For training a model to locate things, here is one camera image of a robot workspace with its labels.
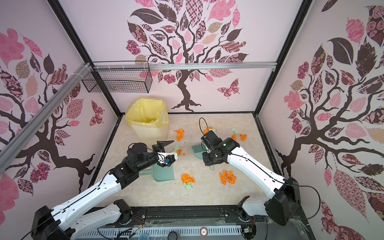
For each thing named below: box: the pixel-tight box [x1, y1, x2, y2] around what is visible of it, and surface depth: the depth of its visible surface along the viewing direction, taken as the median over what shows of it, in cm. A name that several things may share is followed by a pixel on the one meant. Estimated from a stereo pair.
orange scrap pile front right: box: [219, 170, 237, 186], surface depth 87 cm
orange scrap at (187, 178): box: [181, 173, 196, 183], surface depth 87 cm
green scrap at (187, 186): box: [183, 182, 193, 191], surface depth 84 cm
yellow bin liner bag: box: [126, 97, 170, 128], surface depth 94 cm
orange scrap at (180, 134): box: [173, 128, 185, 142], surface depth 108 cm
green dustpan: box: [139, 163, 175, 182], surface depth 89 cm
